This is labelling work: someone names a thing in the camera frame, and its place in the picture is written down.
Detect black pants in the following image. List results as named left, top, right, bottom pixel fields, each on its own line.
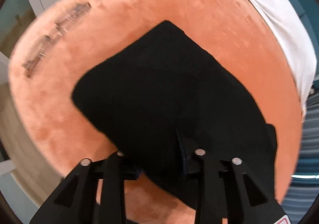
left=72, top=21, right=277, bottom=208

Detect orange velvet bed cover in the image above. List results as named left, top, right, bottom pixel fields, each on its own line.
left=9, top=0, right=302, bottom=223

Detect white bed sheet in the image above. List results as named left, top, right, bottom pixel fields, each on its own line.
left=248, top=0, right=317, bottom=119

